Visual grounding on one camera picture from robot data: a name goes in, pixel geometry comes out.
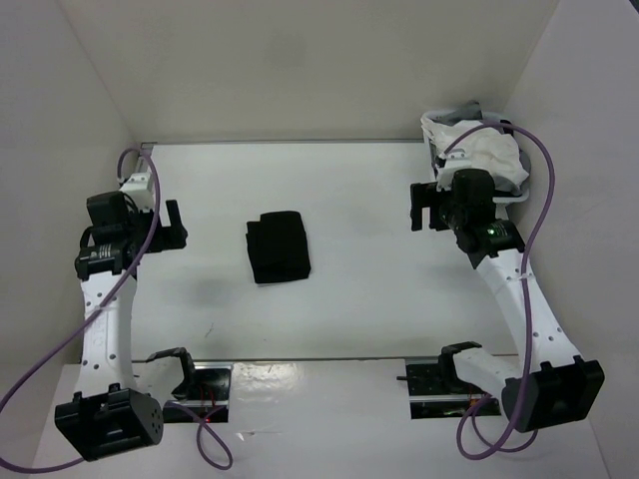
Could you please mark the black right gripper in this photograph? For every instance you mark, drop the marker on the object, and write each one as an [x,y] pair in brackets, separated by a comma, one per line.
[426,195]

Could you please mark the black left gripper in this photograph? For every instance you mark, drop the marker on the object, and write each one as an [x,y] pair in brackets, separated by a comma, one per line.
[172,237]

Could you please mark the black skirt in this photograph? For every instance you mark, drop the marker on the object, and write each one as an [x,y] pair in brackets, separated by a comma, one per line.
[278,248]

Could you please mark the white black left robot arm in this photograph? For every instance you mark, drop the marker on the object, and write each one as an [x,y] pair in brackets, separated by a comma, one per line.
[112,411]

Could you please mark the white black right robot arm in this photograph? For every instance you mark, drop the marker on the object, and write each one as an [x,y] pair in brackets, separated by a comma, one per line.
[553,384]

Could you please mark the white skirt in basket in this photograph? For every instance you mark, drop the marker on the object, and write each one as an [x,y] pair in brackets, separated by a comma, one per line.
[479,147]

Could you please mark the white laundry basket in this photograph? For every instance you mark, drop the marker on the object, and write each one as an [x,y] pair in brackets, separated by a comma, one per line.
[499,197]

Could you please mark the grey skirt in basket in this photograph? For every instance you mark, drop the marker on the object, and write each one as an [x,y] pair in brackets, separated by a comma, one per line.
[508,164]

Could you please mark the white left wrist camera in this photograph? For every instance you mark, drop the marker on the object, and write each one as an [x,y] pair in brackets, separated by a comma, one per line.
[139,187]

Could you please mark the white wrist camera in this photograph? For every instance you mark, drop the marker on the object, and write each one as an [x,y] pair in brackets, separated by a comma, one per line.
[139,187]
[447,165]

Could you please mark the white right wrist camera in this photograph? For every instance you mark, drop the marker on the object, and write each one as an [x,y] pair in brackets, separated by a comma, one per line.
[447,165]

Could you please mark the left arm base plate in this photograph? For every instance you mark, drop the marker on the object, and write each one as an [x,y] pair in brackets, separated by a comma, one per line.
[208,394]

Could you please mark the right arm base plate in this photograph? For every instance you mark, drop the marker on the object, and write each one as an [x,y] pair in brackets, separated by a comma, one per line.
[430,396]

